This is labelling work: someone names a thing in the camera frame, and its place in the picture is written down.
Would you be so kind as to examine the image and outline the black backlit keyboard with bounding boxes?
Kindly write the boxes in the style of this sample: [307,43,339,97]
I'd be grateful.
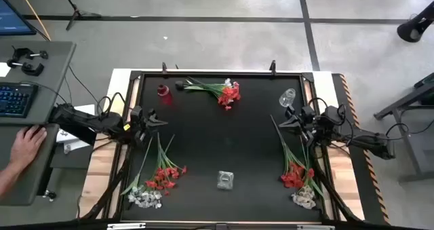
[0,81,39,119]

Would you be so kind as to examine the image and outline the small ribbed clear vase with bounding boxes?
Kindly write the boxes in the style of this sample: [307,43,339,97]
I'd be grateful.
[278,88,296,108]

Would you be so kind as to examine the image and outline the black cone-shaped stand base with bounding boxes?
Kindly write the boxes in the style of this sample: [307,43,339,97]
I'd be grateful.
[396,1,434,43]

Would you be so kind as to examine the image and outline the black desk cable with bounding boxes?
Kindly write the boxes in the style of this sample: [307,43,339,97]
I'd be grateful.
[66,64,104,113]

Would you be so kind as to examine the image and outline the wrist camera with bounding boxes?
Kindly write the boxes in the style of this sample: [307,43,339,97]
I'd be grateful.
[300,104,317,121]
[130,104,144,122]

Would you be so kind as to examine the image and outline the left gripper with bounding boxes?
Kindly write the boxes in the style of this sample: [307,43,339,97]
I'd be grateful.
[130,107,169,147]

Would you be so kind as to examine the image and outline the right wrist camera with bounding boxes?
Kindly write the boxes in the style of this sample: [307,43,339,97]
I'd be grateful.
[300,104,317,121]

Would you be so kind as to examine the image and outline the computer monitor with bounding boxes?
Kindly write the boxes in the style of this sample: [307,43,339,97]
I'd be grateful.
[0,0,37,37]

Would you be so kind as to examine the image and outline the black tripod stand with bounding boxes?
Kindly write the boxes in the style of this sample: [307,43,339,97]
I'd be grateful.
[56,0,102,32]

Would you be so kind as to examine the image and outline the grey lower desk panel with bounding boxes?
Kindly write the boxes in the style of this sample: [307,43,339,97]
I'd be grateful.
[0,123,61,206]

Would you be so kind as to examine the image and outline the black arm cable sleeve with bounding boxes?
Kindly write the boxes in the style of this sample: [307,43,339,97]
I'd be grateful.
[79,145,132,221]
[313,148,362,223]

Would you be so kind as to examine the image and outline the white paper sheets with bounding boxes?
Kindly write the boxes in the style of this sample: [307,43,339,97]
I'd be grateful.
[56,103,99,153]

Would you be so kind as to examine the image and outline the large cut-glass vase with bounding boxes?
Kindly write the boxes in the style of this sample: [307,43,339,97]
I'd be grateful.
[216,170,235,191]

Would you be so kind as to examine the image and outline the red artificial flower bunch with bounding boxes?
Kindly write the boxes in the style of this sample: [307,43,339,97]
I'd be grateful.
[184,76,242,111]
[270,114,316,190]
[144,132,188,196]

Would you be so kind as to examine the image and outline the person's forearm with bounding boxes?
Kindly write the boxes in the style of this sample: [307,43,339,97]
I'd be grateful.
[0,161,22,199]

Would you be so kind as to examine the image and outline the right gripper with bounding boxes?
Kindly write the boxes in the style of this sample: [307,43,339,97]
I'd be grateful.
[277,104,320,147]

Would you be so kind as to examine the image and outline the red glass vase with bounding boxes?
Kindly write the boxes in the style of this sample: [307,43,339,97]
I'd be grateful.
[156,83,174,107]

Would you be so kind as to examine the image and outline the person's hand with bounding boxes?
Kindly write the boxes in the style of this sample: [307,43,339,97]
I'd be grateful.
[9,124,48,172]

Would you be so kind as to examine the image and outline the silver table bracket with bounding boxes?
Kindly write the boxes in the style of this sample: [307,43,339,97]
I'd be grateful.
[106,223,146,230]
[296,224,336,230]

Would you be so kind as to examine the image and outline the grey metal table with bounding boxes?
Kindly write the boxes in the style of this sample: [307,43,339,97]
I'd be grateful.
[373,72,434,184]

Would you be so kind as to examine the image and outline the yellow cable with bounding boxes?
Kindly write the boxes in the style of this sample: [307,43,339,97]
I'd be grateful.
[14,0,52,41]

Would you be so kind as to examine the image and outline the dark green equipment case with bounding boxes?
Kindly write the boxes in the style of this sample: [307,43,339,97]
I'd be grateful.
[413,72,434,105]

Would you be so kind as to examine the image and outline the black C-clamp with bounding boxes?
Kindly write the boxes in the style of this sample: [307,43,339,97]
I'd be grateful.
[11,45,50,62]
[5,59,45,77]

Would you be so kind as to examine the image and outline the green artificial leaf plant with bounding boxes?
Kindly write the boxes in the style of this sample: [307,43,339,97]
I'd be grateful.
[174,79,213,92]

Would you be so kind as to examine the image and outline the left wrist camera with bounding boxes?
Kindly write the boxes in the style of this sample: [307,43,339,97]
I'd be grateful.
[130,104,144,122]

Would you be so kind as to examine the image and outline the grey side desk top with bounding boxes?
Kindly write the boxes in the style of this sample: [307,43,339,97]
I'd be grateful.
[0,39,77,126]

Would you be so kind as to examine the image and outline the black orange-striped edge panel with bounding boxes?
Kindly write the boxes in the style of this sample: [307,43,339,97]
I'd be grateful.
[332,72,391,226]

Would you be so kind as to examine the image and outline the black desk caster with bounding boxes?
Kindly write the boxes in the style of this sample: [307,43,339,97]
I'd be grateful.
[42,189,58,202]

